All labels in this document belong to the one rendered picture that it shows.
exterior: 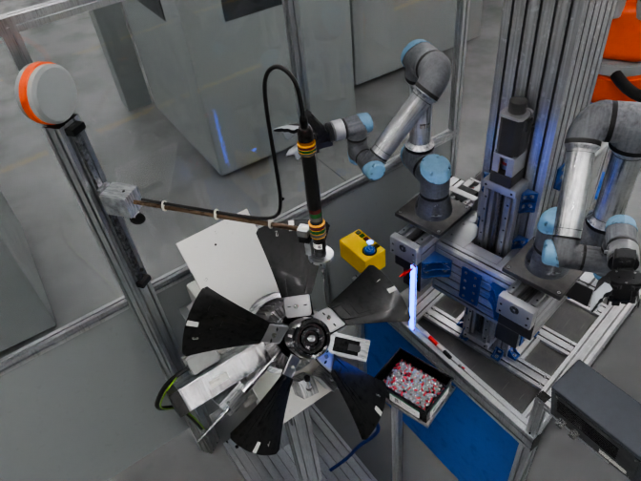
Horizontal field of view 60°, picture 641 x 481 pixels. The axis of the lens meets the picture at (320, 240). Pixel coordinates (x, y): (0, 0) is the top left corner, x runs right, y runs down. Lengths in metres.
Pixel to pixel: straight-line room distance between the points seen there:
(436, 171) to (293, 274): 0.76
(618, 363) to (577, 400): 1.73
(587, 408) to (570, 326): 1.54
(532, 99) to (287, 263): 0.97
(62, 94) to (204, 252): 0.62
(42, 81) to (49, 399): 1.29
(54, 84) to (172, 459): 1.92
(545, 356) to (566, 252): 1.28
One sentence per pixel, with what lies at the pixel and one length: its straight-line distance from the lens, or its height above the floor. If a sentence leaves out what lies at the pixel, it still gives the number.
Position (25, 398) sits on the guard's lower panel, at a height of 0.80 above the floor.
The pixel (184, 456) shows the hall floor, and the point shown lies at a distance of 2.94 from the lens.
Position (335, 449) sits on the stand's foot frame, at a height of 0.06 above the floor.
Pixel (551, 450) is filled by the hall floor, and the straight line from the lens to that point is 2.90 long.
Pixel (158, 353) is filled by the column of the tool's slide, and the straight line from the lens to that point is 2.27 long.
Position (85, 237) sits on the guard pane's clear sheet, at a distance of 2.02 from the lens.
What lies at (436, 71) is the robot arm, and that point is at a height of 1.65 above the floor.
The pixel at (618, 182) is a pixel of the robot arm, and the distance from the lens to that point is 1.85.
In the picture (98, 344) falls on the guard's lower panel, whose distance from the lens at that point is 2.31.
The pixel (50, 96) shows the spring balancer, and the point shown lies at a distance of 1.61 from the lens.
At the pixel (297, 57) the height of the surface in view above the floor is 1.66.
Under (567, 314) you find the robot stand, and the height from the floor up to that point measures 0.21.
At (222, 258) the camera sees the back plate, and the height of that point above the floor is 1.28.
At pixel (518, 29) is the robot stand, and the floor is 1.78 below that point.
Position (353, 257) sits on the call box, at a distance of 2.09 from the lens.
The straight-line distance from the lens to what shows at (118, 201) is 1.69.
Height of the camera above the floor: 2.49
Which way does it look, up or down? 42 degrees down
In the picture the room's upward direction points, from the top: 7 degrees counter-clockwise
